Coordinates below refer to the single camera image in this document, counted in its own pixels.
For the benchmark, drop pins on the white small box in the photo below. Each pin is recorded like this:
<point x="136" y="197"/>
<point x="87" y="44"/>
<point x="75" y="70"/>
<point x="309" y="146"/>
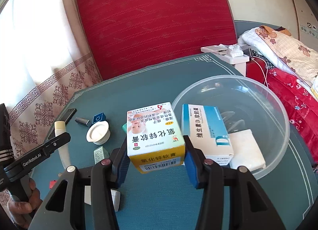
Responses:
<point x="116" y="196"/>

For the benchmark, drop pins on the white wardrobe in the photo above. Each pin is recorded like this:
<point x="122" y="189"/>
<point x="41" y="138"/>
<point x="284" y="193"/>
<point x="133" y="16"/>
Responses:
<point x="307" y="24"/>

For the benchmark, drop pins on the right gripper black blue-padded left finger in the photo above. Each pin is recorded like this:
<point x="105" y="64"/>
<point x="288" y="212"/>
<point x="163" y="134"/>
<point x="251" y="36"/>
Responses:
<point x="64" y="206"/>

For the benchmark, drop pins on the red mattress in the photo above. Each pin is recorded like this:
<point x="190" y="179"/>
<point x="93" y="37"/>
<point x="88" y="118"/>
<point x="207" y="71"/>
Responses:
<point x="127" y="35"/>

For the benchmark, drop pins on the person's left hand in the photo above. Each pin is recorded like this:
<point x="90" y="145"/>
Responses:
<point x="18" y="210"/>

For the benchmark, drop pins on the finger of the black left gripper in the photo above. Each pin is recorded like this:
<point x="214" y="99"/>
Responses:
<point x="37" y="155"/>

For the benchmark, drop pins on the clear plastic bowl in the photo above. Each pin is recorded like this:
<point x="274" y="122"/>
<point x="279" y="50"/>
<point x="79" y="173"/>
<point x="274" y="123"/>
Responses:
<point x="244" y="104"/>

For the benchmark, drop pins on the floral quilt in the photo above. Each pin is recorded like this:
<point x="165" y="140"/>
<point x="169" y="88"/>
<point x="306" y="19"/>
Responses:
<point x="283" y="51"/>

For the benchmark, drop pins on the white radiator heater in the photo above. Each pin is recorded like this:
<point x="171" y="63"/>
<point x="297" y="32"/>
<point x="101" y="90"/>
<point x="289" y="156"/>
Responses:
<point x="220" y="51"/>

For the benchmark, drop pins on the black phone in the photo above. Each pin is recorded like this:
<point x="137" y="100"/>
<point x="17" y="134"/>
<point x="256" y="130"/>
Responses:
<point x="66" y="117"/>

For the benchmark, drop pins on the blue white vitamin D box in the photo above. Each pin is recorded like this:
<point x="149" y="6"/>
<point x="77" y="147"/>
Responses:
<point x="207" y="132"/>

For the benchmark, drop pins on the teal table mat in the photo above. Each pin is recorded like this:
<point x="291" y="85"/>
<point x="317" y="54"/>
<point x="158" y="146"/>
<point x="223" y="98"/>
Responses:
<point x="166" y="199"/>

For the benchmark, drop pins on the light patterned small box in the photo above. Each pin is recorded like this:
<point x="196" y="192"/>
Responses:
<point x="100" y="154"/>

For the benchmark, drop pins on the red small box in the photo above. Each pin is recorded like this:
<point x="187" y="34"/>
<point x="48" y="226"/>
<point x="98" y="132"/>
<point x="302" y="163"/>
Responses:
<point x="52" y="183"/>

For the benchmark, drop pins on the crumpled white tissue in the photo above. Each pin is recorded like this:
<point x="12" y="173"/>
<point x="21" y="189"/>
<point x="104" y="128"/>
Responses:
<point x="234" y="51"/>

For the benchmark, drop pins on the cream tube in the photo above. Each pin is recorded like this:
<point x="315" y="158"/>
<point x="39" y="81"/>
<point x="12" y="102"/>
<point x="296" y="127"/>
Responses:
<point x="59" y="129"/>

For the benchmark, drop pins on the red floral bedspread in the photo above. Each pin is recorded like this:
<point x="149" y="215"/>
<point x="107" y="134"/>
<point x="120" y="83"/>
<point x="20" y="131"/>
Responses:
<point x="301" y="107"/>

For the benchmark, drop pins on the yellow white ointment box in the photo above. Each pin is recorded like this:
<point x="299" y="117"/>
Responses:
<point x="154" y="138"/>

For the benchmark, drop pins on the white packet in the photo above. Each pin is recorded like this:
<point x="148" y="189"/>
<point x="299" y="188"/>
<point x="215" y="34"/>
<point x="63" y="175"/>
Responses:
<point x="246" y="151"/>

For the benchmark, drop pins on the teal floss container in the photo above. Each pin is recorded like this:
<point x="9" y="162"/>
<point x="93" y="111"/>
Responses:
<point x="124" y="127"/>

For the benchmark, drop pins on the grey metal lipstick tube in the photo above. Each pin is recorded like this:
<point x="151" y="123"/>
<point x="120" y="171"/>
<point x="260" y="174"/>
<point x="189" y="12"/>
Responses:
<point x="82" y="121"/>

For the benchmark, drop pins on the blue cube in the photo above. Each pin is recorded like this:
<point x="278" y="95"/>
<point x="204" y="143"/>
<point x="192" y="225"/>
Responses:
<point x="99" y="118"/>

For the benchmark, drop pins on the patterned curtain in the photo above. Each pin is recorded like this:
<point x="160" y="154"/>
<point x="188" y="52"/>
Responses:
<point x="45" y="59"/>

